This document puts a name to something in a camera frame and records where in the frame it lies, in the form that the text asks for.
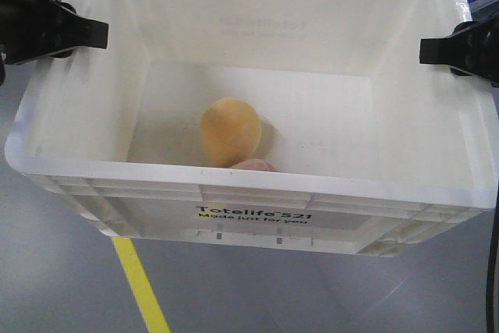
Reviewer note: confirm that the brown plush football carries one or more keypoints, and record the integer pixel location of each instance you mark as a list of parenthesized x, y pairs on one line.
[(256, 164)]

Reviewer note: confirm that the white plastic tote box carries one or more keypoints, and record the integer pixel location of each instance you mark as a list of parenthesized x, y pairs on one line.
[(288, 124)]

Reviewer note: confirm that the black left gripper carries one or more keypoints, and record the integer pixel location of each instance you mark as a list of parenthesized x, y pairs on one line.
[(21, 35)]

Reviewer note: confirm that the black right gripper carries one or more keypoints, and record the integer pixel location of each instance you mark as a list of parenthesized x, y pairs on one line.
[(480, 45)]

